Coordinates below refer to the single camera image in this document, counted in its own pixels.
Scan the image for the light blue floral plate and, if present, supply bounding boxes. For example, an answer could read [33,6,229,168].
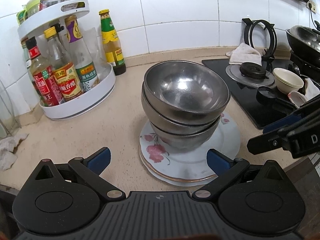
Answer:
[139,111,240,180]
[147,167,215,187]

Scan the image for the steel bowl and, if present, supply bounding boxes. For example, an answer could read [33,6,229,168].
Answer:
[141,83,221,135]
[143,60,231,126]
[150,117,220,150]

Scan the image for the white gold-rimmed floral plate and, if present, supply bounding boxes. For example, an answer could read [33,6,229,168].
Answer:
[139,151,217,182]

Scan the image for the stacked cream bowls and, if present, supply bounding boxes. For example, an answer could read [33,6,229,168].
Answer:
[272,68,304,94]

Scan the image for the black gas stove top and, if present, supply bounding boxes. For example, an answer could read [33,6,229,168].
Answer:
[202,59,296,129]

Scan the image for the stove burner with cap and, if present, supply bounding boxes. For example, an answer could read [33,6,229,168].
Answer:
[226,62,274,88]

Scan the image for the white rotating condiment rack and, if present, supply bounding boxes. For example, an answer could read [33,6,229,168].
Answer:
[18,0,116,120]

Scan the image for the white cloth on stove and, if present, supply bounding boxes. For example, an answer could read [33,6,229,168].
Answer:
[226,42,262,66]

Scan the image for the yellow label vinegar bottle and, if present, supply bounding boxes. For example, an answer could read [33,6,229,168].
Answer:
[44,27,84,101]

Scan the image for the grey dish cloth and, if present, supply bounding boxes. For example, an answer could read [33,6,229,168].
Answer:
[0,133,28,171]

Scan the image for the black wok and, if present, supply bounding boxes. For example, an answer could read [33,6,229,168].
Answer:
[286,21,319,66]

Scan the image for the glass pot lid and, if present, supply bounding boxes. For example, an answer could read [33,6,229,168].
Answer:
[0,81,20,139]

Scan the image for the red label soy sauce bottle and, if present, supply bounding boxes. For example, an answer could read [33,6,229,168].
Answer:
[25,36,65,107]

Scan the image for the purple neck fish sauce bottle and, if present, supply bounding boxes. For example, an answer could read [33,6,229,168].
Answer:
[65,15,99,92]

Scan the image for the green cap yellow sauce bottle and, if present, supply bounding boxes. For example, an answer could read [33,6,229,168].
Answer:
[99,9,126,75]

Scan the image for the black burner grate ring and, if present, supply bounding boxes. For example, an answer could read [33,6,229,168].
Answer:
[241,17,278,58]

